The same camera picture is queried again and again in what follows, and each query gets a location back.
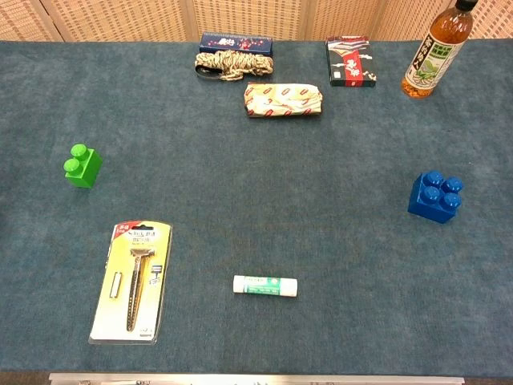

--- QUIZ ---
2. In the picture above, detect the green toy brick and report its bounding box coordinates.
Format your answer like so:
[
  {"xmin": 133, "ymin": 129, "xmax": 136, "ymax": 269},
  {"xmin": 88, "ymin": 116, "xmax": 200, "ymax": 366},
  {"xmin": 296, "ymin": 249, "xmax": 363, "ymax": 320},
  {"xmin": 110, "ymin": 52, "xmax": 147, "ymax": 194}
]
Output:
[{"xmin": 63, "ymin": 143, "xmax": 103, "ymax": 190}]

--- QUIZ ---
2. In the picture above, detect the blue toy brick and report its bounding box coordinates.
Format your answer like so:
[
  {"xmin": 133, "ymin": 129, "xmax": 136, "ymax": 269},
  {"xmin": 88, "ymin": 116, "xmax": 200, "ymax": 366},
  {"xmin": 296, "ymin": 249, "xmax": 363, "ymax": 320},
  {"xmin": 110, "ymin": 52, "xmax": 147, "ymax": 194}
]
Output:
[{"xmin": 407, "ymin": 170, "xmax": 464, "ymax": 226}]

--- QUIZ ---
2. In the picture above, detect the blue felt table cloth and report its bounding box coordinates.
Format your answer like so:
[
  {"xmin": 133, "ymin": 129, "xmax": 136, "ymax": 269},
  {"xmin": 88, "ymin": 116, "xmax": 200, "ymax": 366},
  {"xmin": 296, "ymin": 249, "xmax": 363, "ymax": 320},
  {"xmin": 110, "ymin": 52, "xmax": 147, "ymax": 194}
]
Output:
[{"xmin": 0, "ymin": 38, "xmax": 513, "ymax": 378}]

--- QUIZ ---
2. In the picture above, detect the white green glue stick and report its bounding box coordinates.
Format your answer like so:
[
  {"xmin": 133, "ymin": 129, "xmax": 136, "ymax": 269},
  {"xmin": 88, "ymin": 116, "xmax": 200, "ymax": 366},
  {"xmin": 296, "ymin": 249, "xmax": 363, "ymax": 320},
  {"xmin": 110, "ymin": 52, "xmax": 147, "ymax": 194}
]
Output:
[{"xmin": 232, "ymin": 274, "xmax": 299, "ymax": 298}]

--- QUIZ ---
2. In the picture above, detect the cream red wrapped package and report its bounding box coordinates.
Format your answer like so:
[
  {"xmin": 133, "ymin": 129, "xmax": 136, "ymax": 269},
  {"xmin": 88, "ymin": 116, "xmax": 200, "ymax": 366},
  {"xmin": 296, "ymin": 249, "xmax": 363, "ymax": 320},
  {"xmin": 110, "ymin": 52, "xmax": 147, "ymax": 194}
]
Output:
[{"xmin": 243, "ymin": 82, "xmax": 324, "ymax": 119}]

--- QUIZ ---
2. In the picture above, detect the long dark blue box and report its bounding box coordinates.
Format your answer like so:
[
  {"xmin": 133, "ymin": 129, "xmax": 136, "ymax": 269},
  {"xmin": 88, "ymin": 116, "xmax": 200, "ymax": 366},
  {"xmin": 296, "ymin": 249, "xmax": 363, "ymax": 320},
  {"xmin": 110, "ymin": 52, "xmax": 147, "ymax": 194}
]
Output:
[{"xmin": 199, "ymin": 31, "xmax": 274, "ymax": 57}]

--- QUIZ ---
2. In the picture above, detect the black red patterned box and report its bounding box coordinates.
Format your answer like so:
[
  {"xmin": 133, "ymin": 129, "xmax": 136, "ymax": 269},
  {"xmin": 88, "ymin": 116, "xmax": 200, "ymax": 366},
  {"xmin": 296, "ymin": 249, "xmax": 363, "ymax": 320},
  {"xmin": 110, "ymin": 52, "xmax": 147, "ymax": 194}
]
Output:
[{"xmin": 325, "ymin": 35, "xmax": 378, "ymax": 88}]

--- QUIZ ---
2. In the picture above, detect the yellow razor blister pack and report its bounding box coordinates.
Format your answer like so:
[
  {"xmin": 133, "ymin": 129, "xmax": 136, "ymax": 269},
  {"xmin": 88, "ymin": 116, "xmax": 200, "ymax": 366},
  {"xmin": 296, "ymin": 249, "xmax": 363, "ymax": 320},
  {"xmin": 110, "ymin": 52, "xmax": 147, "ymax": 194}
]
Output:
[{"xmin": 87, "ymin": 219, "xmax": 174, "ymax": 346}]

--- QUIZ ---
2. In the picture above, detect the woven folding screen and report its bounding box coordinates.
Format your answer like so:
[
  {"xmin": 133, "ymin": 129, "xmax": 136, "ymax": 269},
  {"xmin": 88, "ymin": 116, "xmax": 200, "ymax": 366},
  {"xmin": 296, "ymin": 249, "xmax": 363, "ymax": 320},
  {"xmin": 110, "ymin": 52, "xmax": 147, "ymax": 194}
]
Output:
[{"xmin": 0, "ymin": 0, "xmax": 513, "ymax": 43}]

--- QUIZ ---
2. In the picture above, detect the amber tea bottle green label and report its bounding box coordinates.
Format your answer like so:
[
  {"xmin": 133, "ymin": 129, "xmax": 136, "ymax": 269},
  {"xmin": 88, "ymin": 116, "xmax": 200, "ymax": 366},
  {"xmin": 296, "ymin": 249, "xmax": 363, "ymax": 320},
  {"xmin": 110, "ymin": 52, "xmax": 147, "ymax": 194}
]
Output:
[{"xmin": 401, "ymin": 0, "xmax": 479, "ymax": 99}]

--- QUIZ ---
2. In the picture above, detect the camouflage rope bundle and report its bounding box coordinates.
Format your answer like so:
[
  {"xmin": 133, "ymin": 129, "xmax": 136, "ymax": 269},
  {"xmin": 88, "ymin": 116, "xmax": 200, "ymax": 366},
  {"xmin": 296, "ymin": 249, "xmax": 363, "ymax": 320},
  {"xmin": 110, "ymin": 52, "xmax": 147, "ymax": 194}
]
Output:
[{"xmin": 194, "ymin": 49, "xmax": 276, "ymax": 83}]

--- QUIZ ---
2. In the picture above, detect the aluminium profile rail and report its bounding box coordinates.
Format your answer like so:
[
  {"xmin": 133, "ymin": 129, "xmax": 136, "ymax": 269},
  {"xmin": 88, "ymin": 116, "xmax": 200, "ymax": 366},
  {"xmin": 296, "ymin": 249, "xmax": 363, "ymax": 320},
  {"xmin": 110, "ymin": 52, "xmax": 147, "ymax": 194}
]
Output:
[{"xmin": 48, "ymin": 372, "xmax": 466, "ymax": 385}]

